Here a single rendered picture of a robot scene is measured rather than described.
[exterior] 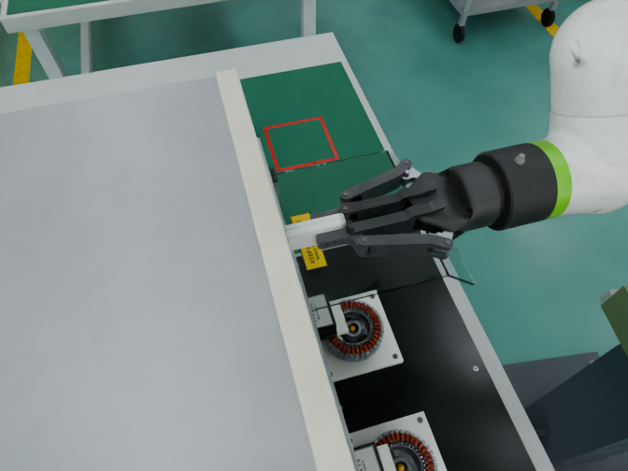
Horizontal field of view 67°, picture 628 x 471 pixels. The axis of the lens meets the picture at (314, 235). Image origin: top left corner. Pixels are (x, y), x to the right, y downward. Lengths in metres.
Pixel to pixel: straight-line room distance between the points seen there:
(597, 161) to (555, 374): 1.35
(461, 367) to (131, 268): 0.69
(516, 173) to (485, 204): 0.05
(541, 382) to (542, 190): 1.34
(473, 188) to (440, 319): 0.48
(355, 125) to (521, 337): 1.03
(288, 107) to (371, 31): 1.73
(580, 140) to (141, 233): 0.46
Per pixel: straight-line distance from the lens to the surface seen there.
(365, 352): 0.87
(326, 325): 0.77
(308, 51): 1.54
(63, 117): 0.52
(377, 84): 2.63
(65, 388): 0.36
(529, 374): 1.85
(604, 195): 0.61
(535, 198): 0.56
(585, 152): 0.60
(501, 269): 2.02
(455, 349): 0.96
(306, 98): 1.37
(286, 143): 1.24
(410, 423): 0.88
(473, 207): 0.53
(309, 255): 0.66
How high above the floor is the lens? 1.63
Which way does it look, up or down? 56 degrees down
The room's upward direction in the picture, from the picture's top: straight up
